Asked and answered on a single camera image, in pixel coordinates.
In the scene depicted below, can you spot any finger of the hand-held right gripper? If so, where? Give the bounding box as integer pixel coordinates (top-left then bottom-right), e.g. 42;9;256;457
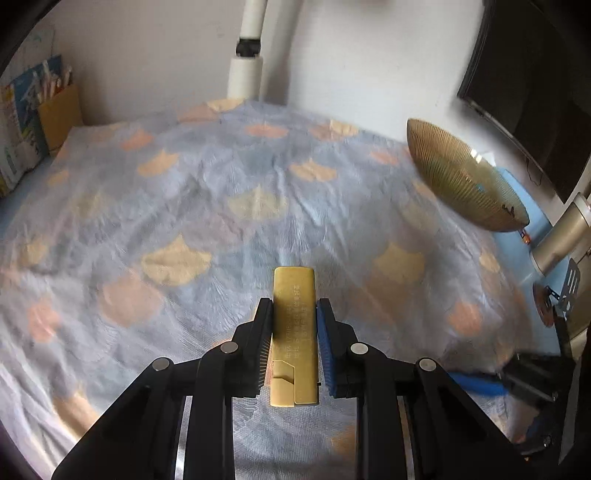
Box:
448;353;560;403

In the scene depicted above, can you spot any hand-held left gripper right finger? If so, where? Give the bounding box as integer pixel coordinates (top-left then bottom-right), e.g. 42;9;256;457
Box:
316;298;527;480

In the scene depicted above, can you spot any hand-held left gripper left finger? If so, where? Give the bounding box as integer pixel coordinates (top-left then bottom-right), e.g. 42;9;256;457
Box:
52;298;274;480

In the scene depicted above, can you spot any gold bar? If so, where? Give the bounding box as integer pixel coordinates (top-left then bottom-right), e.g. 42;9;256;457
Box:
269;266;320;409

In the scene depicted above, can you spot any gold ribbed bowl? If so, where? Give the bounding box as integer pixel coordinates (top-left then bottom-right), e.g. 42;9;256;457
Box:
406;119;531;232

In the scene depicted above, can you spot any copper round disc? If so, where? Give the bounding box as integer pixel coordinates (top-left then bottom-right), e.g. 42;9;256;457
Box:
532;281;558;327

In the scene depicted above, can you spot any scale-patterned table cloth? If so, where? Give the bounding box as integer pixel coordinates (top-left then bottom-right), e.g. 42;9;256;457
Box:
0;97;550;480

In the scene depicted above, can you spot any gold metal cylinder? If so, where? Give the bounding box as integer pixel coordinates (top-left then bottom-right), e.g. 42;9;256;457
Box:
531;194;591;274

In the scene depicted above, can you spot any light blue mat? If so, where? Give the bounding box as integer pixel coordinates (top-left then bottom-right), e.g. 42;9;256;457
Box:
485;161;571;354

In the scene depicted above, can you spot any white pole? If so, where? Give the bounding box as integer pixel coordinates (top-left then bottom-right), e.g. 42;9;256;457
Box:
228;0;269;100

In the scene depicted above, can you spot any black monitor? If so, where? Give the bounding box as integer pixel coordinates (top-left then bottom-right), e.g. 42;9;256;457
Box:
457;0;591;204

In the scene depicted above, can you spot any yellow pencil box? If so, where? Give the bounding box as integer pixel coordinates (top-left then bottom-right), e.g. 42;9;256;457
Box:
37;85;85;157

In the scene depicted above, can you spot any row of books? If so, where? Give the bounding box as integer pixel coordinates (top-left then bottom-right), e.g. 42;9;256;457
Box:
0;55;65;197

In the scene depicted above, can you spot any bunch of pencils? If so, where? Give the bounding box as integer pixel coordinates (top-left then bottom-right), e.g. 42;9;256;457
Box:
28;60;75;104

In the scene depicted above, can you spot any blue perforated bracket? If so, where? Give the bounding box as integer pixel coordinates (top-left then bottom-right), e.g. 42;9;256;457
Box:
555;257;583;315

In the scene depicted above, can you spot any thin black cable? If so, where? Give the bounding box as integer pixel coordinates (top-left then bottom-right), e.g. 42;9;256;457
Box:
523;156;546;186

